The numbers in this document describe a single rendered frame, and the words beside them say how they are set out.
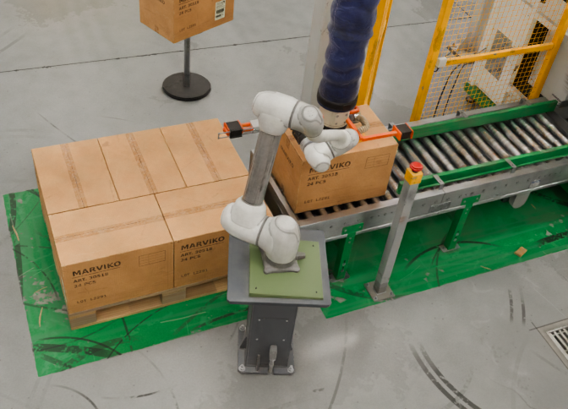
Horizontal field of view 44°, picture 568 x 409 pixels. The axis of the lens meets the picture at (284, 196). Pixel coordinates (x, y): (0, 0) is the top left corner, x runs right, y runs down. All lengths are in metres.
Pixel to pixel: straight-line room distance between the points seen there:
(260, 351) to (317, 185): 0.98
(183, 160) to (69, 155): 0.69
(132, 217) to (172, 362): 0.84
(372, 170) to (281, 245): 1.01
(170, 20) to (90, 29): 1.62
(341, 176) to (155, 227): 1.09
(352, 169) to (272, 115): 1.04
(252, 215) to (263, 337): 0.79
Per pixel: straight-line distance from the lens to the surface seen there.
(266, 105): 3.09
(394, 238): 4.11
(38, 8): 7.15
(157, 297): 4.29
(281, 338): 3.81
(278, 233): 3.27
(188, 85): 5.92
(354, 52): 3.66
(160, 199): 4.11
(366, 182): 4.15
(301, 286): 3.41
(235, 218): 3.33
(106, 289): 4.02
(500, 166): 4.73
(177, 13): 5.24
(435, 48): 4.68
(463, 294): 4.66
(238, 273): 3.46
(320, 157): 3.57
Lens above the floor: 3.36
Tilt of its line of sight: 42 degrees down
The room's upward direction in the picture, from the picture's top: 8 degrees clockwise
